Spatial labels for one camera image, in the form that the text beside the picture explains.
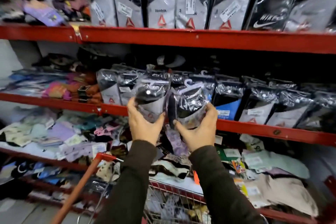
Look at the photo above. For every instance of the row of shiny sock packs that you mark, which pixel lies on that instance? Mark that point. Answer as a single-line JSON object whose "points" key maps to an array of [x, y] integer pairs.
{"points": [[262, 103]]}

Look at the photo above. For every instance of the person's left hand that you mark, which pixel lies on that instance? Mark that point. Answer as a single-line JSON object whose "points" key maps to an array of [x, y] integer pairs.
{"points": [[143, 129]]}

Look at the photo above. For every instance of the purple sock pack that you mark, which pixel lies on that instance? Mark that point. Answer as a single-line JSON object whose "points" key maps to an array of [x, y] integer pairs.
{"points": [[43, 12]]}

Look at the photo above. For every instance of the person's right thumb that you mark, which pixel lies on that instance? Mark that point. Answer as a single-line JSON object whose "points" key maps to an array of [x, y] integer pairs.
{"points": [[179, 127]]}

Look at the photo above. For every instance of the person's left thumb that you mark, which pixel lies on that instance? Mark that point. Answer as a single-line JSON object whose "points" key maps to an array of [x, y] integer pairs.
{"points": [[159, 122]]}

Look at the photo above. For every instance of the heap of goods in cart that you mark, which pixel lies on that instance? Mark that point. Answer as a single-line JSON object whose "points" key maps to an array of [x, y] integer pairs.
{"points": [[173, 208]]}

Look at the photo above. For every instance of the sock pack with blue label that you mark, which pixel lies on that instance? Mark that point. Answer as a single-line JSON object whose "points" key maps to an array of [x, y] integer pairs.
{"points": [[227, 100]]}

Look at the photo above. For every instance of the row of grey sock packs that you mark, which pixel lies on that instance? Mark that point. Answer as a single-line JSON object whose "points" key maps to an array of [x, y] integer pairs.
{"points": [[162, 3]]}

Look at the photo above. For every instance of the black sock pack white logo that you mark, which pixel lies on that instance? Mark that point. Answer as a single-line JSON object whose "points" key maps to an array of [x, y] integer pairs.
{"points": [[273, 3]]}

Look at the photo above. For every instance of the person's right hand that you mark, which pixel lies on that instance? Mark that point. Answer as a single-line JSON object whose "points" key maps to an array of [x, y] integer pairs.
{"points": [[200, 134]]}

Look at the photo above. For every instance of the grey black sock packet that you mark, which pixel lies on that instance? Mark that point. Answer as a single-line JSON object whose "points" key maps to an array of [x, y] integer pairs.
{"points": [[152, 95]]}

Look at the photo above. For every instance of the pile of blue black socks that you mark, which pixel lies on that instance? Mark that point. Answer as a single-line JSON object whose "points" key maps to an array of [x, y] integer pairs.
{"points": [[31, 170]]}

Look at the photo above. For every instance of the pile of pink orange socks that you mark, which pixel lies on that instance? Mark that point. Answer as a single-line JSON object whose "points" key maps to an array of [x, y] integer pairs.
{"points": [[65, 87]]}

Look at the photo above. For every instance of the patterned black sock packet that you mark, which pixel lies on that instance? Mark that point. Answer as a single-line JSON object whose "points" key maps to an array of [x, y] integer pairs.
{"points": [[189, 103]]}

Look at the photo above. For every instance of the pile of pastel socks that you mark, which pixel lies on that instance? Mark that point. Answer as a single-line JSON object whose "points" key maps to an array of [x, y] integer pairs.
{"points": [[267, 171]]}

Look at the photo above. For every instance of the person's left forearm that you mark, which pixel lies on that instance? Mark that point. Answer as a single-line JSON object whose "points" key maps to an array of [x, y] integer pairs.
{"points": [[131, 179]]}

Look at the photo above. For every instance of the person's right forearm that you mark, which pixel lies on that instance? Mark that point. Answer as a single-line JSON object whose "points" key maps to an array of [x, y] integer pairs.
{"points": [[220, 187]]}

